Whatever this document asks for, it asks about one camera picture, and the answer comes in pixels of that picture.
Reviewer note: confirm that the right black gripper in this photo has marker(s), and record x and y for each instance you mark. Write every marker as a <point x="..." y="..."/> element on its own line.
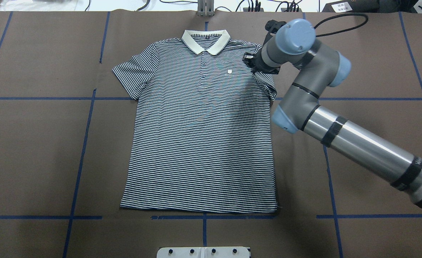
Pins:
<point x="257" y="65"/>

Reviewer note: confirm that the navy white striped polo shirt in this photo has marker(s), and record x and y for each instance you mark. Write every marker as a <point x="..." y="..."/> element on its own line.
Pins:
<point x="202" y="138"/>

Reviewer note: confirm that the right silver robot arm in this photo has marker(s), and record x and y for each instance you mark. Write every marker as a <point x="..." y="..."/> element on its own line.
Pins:
<point x="321" y="67"/>

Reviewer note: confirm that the aluminium frame post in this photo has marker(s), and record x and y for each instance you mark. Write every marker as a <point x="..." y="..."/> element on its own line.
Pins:
<point x="205" y="8"/>

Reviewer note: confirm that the white camera mast base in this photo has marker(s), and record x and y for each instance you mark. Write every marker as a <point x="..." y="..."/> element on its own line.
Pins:
<point x="204" y="252"/>

